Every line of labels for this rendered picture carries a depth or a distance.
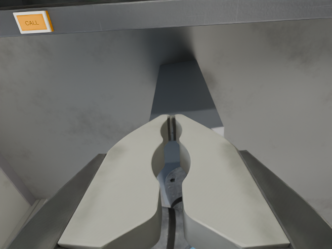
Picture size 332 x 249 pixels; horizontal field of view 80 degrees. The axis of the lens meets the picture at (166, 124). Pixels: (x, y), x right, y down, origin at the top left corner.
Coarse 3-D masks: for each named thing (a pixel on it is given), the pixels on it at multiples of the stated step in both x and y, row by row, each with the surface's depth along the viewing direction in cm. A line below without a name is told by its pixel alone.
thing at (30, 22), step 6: (18, 18) 31; (24, 18) 31; (30, 18) 31; (36, 18) 31; (42, 18) 31; (48, 18) 32; (24, 24) 32; (30, 24) 32; (36, 24) 32; (42, 24) 32; (24, 30) 32; (30, 30) 32
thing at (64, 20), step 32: (96, 0) 31; (128, 0) 31; (160, 0) 31; (192, 0) 30; (224, 0) 30; (256, 0) 30; (288, 0) 30; (320, 0) 30; (0, 32) 34; (64, 32) 33
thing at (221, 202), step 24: (192, 120) 11; (192, 144) 9; (216, 144) 9; (192, 168) 8; (216, 168) 8; (240, 168) 8; (192, 192) 7; (216, 192) 7; (240, 192) 7; (192, 216) 6; (216, 216) 6; (240, 216) 6; (264, 216) 6; (192, 240) 6; (216, 240) 6; (240, 240) 5; (264, 240) 5; (288, 240) 5
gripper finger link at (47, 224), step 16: (96, 160) 8; (80, 176) 8; (64, 192) 7; (80, 192) 7; (48, 208) 6; (64, 208) 6; (32, 224) 6; (48, 224) 6; (64, 224) 6; (16, 240) 6; (32, 240) 6; (48, 240) 6
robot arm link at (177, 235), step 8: (168, 208) 45; (176, 208) 46; (176, 216) 43; (176, 224) 41; (168, 232) 40; (176, 232) 40; (168, 240) 39; (176, 240) 39; (184, 240) 40; (168, 248) 39; (176, 248) 39; (184, 248) 39; (192, 248) 38
